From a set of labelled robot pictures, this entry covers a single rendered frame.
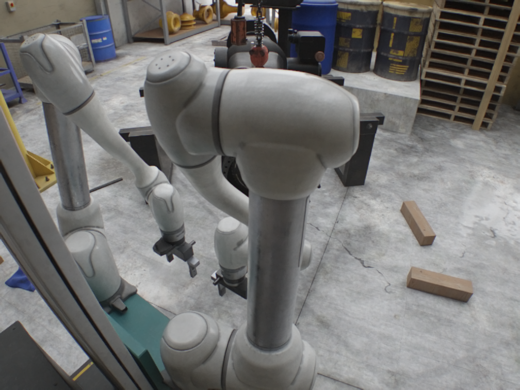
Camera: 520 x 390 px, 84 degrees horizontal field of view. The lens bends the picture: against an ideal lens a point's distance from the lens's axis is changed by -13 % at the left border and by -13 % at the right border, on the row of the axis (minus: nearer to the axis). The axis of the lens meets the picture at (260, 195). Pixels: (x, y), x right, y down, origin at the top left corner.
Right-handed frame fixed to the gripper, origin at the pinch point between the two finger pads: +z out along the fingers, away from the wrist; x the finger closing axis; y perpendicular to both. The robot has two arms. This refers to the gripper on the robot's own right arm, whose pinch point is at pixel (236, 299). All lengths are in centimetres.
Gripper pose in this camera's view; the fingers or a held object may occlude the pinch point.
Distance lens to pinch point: 122.4
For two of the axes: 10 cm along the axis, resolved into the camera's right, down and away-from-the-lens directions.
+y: -5.7, 5.1, -6.4
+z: 0.0, 7.9, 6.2
